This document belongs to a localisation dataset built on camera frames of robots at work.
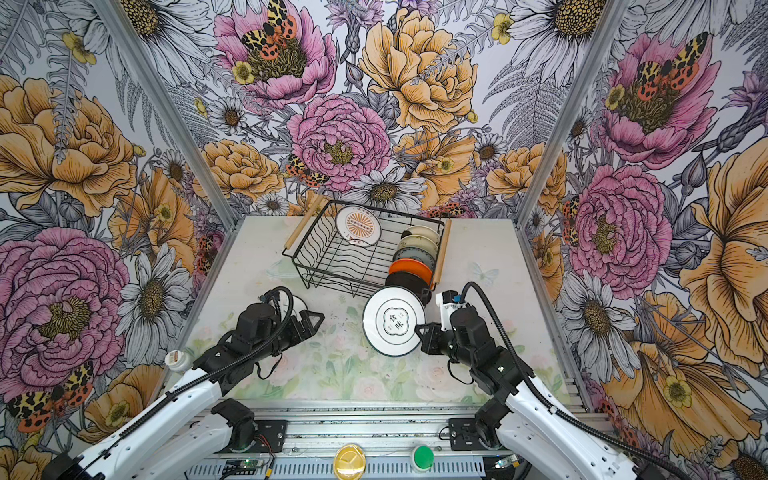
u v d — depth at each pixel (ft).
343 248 3.67
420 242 3.27
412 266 3.05
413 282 2.93
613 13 2.35
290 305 2.11
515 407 1.68
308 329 2.34
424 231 3.28
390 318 2.61
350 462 2.30
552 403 1.58
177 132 3.04
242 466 2.33
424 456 2.10
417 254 3.18
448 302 2.26
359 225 3.56
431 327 2.30
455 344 2.02
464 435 2.42
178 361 2.50
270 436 2.43
